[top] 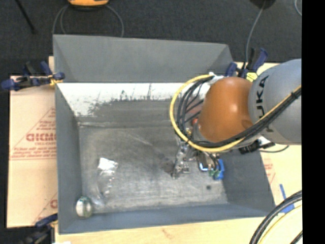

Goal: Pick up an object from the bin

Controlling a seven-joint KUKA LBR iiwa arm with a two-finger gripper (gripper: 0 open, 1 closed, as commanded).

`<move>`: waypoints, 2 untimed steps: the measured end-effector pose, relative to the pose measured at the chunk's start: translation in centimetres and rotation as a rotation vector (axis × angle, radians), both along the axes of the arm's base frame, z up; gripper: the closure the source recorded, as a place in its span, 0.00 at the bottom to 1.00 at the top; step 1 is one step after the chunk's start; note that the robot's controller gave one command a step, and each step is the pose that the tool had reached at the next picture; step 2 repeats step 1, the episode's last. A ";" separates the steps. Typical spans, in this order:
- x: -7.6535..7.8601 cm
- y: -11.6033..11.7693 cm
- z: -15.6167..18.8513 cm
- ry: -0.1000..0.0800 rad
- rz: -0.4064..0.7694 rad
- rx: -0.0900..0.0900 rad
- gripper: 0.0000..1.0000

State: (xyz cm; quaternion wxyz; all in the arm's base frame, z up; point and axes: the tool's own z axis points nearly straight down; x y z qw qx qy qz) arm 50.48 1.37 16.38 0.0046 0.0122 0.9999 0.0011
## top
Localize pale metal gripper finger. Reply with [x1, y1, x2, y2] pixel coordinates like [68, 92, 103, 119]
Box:
[171, 160, 191, 179]
[177, 141, 190, 162]

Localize grey metal bin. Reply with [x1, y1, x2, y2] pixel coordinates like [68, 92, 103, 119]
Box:
[52, 34, 277, 235]

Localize brown cardboard board red print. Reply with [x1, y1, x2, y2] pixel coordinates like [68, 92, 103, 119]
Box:
[6, 75, 59, 229]

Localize black cylinder on white bracket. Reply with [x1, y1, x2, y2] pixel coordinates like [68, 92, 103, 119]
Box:
[238, 139, 276, 155]

